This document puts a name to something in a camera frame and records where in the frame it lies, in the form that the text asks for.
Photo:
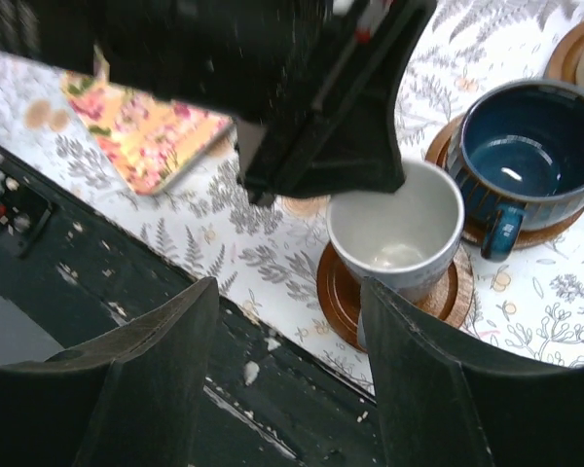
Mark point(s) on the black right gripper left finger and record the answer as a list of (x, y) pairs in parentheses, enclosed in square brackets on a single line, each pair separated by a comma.
[(154, 368)]

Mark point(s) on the floral serving tray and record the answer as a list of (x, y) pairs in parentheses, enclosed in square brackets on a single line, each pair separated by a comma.
[(148, 142)]

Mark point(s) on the dark blue mug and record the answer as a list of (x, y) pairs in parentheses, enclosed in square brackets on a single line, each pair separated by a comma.
[(518, 158)]

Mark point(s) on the small grey patterned cup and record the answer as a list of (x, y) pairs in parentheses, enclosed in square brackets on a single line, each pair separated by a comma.
[(406, 240)]

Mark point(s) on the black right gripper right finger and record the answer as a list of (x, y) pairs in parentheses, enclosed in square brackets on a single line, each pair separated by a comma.
[(448, 399)]

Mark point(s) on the floral table cloth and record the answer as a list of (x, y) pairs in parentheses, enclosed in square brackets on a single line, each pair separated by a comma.
[(265, 259)]

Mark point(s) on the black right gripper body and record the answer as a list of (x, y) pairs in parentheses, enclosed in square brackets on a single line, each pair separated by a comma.
[(311, 89)]

